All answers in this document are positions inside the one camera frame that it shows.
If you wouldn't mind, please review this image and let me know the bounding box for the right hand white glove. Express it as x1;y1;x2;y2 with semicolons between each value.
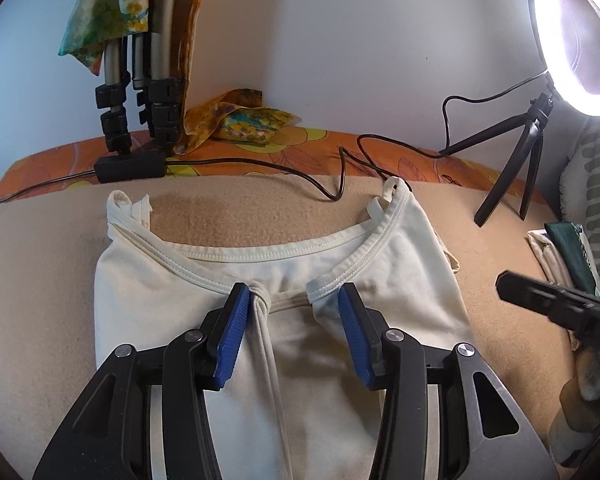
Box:
548;346;600;468

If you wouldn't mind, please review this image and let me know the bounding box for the white tank top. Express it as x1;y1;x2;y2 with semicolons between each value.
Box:
94;178;475;479

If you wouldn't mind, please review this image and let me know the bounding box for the green striped white pillow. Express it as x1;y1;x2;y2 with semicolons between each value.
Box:
559;118;600;267

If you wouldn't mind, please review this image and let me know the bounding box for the stack of folded clothes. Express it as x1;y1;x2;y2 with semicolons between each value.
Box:
526;221;600;297

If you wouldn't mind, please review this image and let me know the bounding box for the black mini tripod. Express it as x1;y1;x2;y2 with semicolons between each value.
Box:
442;92;557;226

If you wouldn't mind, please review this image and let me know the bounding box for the black power cable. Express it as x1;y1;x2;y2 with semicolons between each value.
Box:
0;69;549;209

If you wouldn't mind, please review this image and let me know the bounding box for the black cable inline controller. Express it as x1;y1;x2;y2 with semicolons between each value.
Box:
94;150;166;183

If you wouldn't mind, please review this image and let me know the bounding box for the white ring light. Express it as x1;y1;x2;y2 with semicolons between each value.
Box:
528;0;600;117

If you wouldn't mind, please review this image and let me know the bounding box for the folded silver camera tripod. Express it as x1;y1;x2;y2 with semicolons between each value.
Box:
95;0;184;157

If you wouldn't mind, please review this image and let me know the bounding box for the colourful floral scarf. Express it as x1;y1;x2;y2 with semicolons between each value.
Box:
59;0;201;154

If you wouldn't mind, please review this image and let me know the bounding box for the small floral fabric pouch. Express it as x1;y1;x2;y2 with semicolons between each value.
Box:
212;107;294;145

